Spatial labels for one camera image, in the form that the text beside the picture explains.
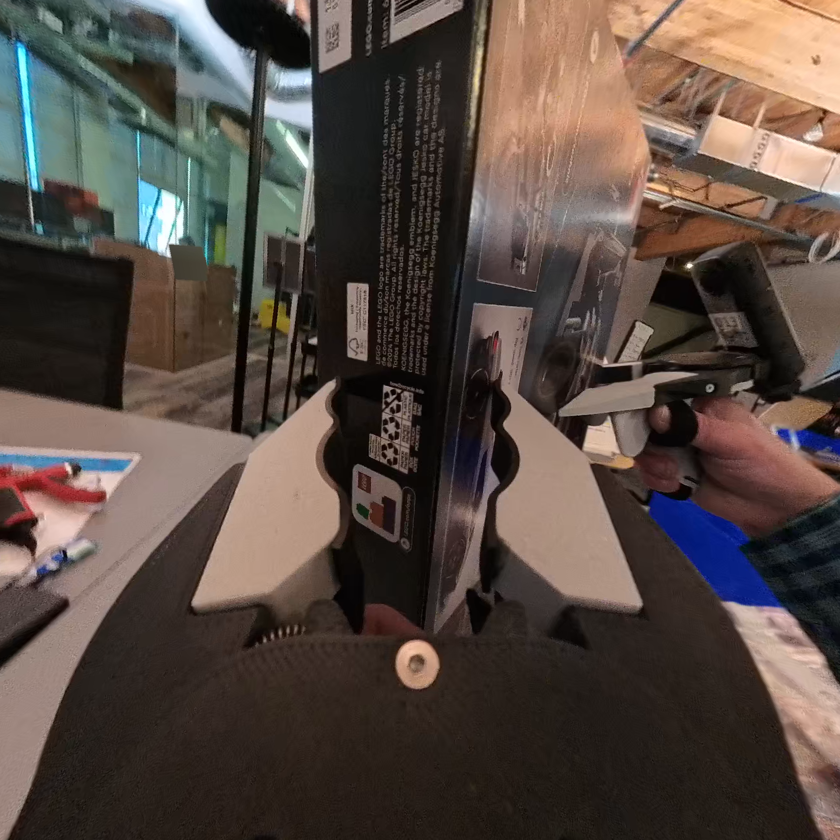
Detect black mesh office chair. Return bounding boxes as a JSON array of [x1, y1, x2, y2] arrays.
[[0, 235, 136, 412]]

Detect flat black pad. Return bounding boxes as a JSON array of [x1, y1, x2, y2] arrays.
[[0, 583, 70, 665]]

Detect person's right forearm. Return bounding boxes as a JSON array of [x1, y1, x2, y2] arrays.
[[742, 491, 840, 685]]

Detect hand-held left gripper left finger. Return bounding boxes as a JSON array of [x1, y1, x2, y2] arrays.
[[190, 378, 353, 615]]

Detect black floor lamp stand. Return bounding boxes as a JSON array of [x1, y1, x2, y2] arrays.
[[205, 0, 313, 435]]

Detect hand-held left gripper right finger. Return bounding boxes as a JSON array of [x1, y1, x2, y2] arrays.
[[488, 381, 644, 615]]

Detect blue and white marker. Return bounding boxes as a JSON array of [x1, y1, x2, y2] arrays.
[[31, 537, 101, 584]]

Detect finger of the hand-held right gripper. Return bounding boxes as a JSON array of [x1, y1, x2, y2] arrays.
[[558, 371, 698, 418], [592, 358, 664, 387]]

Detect red and black hand tool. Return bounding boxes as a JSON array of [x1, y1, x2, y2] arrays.
[[0, 461, 110, 547]]

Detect blue plastic bin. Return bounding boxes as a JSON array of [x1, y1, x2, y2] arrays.
[[648, 491, 783, 609]]

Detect person's right hand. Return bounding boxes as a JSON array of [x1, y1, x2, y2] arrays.
[[633, 396, 840, 540]]

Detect black lego set box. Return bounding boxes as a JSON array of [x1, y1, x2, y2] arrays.
[[308, 0, 652, 634]]

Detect wooden crate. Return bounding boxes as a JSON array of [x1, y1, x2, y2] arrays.
[[92, 236, 238, 374]]

